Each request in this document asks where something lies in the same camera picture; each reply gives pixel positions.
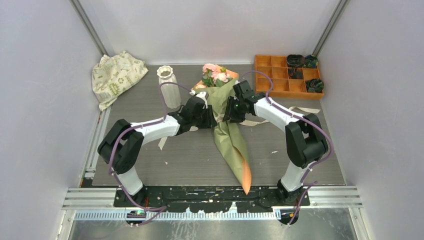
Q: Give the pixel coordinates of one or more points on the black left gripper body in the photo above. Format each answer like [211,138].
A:
[204,120]

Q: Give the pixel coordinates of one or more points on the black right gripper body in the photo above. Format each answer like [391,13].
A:
[234,110]

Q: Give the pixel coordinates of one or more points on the cream ribbon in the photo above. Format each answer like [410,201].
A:
[251,123]

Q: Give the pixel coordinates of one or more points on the green pink flower bouquet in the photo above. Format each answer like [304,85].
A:
[218,83]

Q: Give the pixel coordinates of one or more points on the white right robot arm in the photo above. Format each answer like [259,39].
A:
[304,138]

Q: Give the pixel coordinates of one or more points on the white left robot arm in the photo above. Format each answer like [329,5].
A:
[122,144]

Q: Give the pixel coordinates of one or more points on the white ribbed vase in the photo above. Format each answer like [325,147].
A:
[170,92]

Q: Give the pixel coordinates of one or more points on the orange compartment tray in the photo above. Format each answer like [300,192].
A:
[272,72]

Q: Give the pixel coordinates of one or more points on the dark rolled fabric middle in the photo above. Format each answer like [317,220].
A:
[295,73]

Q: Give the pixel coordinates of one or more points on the dark rolled fabric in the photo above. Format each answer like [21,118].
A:
[295,73]
[295,60]

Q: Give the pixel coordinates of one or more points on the dark rolled fabric top left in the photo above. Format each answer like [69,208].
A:
[295,60]

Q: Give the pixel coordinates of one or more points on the green rolled fabric bottom right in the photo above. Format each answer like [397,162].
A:
[315,85]

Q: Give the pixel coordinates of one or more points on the blue green rolled fabric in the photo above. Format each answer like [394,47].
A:
[311,62]

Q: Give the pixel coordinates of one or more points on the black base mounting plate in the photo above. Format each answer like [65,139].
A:
[216,199]

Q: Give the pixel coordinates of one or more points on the cream printed cloth bag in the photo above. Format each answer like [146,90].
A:
[114,75]

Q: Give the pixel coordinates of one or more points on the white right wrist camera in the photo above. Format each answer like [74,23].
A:
[243,90]

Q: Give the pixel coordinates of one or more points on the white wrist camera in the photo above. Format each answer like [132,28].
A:
[203,95]
[243,90]

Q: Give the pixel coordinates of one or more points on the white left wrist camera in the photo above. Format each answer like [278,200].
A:
[203,95]

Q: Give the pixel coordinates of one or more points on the aluminium front rail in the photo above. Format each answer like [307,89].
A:
[97,204]

